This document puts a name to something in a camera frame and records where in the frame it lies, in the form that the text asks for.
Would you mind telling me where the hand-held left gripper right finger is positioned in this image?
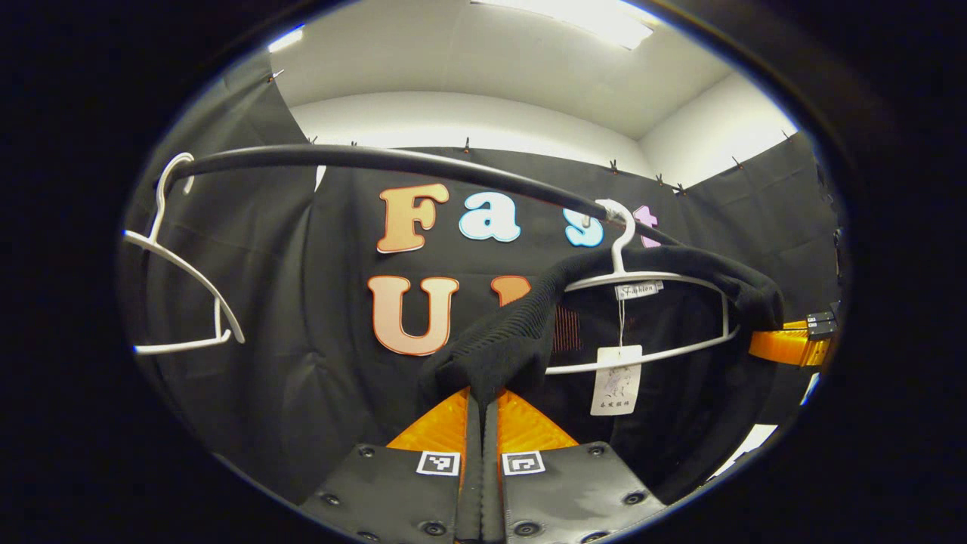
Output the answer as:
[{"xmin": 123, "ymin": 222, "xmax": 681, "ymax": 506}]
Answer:
[{"xmin": 483, "ymin": 388, "xmax": 670, "ymax": 544}]

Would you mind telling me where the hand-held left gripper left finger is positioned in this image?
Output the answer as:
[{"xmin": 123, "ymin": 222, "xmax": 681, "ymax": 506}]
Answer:
[{"xmin": 298, "ymin": 388, "xmax": 485, "ymax": 544}]

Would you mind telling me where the black knit garment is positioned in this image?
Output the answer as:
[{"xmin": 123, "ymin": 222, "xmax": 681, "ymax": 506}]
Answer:
[{"xmin": 418, "ymin": 246, "xmax": 786, "ymax": 505}]

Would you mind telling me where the white hanger with garment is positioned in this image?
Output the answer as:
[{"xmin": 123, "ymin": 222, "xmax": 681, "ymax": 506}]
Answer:
[{"xmin": 544, "ymin": 198, "xmax": 742, "ymax": 376}]

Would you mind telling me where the empty white plastic hanger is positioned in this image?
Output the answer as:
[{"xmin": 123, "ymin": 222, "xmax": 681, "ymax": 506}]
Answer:
[{"xmin": 122, "ymin": 152, "xmax": 247, "ymax": 357}]

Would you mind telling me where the black clothes rack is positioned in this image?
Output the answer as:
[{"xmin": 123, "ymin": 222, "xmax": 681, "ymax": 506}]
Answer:
[{"xmin": 162, "ymin": 143, "xmax": 682, "ymax": 248}]

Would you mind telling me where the black backdrop cloth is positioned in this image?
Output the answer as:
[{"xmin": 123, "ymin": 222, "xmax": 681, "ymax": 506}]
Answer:
[{"xmin": 119, "ymin": 51, "xmax": 844, "ymax": 507}]

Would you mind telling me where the row of backdrop clips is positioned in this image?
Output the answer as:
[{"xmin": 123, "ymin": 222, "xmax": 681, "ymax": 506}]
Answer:
[{"xmin": 264, "ymin": 68, "xmax": 792, "ymax": 194}]

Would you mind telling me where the small ceiling light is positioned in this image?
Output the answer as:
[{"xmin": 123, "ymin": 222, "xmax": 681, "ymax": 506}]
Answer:
[{"xmin": 267, "ymin": 24, "xmax": 306, "ymax": 54}]

